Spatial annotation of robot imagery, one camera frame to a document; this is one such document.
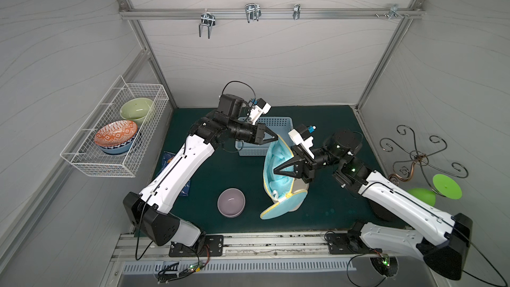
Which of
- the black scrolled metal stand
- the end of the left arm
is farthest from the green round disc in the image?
the end of the left arm

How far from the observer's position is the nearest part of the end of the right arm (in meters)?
0.50

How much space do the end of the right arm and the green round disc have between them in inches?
13.5

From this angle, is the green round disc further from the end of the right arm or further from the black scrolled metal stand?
the end of the right arm

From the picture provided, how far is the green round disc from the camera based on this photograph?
551 mm
